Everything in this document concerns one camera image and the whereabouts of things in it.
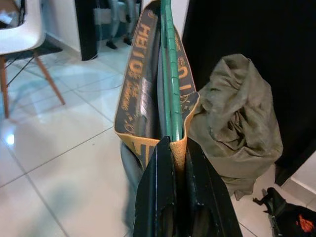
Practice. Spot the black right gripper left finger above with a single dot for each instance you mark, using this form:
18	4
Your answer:
155	192

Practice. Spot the teal plastic clothes hanger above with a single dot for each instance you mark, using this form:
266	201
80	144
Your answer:
172	61

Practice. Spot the white chair wooden legs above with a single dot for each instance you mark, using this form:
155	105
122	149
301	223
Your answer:
22	32

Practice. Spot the black door frame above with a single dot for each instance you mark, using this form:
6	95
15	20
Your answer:
86	29

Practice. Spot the black bag orange logo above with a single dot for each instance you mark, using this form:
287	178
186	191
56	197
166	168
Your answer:
291	217

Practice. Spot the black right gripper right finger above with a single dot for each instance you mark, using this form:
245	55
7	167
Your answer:
207	205

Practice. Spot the grey shorts orange waistband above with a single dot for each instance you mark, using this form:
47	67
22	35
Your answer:
133	74

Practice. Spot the olive crumpled garment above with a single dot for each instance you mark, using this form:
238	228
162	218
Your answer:
237	111

